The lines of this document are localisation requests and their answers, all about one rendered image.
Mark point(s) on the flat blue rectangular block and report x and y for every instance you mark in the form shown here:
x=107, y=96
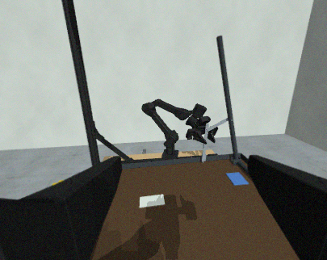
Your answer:
x=236, y=179

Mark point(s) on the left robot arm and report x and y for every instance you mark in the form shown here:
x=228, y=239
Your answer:
x=181, y=113

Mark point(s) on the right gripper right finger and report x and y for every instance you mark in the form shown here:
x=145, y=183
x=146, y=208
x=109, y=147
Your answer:
x=298, y=202

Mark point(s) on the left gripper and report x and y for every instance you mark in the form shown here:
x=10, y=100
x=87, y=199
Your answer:
x=197, y=133

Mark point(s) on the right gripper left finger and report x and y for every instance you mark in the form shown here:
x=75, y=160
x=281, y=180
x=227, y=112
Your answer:
x=60, y=222

